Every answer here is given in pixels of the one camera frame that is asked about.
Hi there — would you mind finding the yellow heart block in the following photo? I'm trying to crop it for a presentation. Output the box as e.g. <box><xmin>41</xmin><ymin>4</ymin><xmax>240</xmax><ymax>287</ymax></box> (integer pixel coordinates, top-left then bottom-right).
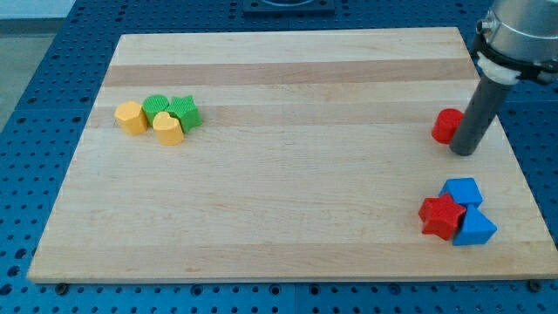
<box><xmin>153</xmin><ymin>112</ymin><xmax>184</xmax><ymax>146</ymax></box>

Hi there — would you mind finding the blue triangle block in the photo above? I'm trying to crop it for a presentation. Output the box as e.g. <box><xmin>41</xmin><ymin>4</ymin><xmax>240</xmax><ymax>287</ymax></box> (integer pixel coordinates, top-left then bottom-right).
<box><xmin>453</xmin><ymin>204</ymin><xmax>498</xmax><ymax>246</ymax></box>

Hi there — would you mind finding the blue cube block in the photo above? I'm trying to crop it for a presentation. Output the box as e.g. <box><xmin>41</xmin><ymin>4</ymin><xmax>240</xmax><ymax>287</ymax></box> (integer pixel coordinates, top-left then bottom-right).
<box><xmin>439</xmin><ymin>177</ymin><xmax>483</xmax><ymax>207</ymax></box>

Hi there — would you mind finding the red cylinder block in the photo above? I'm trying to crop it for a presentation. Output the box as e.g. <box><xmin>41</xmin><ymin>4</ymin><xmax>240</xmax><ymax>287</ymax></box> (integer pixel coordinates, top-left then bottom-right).
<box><xmin>431</xmin><ymin>108</ymin><xmax>464</xmax><ymax>144</ymax></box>

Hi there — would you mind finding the wooden board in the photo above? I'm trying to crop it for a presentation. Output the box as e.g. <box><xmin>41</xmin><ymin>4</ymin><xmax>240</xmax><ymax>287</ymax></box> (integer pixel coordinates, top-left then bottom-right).
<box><xmin>28</xmin><ymin>27</ymin><xmax>557</xmax><ymax>283</ymax></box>

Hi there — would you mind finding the yellow hexagon block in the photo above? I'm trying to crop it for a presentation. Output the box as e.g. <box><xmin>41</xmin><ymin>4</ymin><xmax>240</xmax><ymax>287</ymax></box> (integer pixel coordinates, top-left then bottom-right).
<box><xmin>114</xmin><ymin>101</ymin><xmax>148</xmax><ymax>136</ymax></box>

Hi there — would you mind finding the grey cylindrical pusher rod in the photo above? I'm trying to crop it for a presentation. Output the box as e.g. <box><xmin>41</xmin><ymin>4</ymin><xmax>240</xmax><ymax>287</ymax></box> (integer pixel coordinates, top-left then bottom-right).
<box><xmin>449</xmin><ymin>76</ymin><xmax>513</xmax><ymax>156</ymax></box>

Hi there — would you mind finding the red star block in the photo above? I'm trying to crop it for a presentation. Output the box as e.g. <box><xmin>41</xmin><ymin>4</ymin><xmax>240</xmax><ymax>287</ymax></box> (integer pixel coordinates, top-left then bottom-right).
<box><xmin>418</xmin><ymin>193</ymin><xmax>466</xmax><ymax>241</ymax></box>

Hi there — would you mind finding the green star block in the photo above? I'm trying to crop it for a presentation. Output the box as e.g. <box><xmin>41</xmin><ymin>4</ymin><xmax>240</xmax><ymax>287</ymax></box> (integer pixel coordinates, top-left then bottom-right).
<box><xmin>167</xmin><ymin>95</ymin><xmax>203</xmax><ymax>133</ymax></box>

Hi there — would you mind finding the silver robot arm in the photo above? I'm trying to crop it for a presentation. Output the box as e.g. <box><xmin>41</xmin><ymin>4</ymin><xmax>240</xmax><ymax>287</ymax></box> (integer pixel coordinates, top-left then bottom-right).
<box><xmin>473</xmin><ymin>0</ymin><xmax>557</xmax><ymax>85</ymax></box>

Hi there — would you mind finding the green cylinder block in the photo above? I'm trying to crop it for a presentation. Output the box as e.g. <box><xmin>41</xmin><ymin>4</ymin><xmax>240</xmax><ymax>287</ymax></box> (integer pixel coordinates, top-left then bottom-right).
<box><xmin>142</xmin><ymin>94</ymin><xmax>169</xmax><ymax>126</ymax></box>

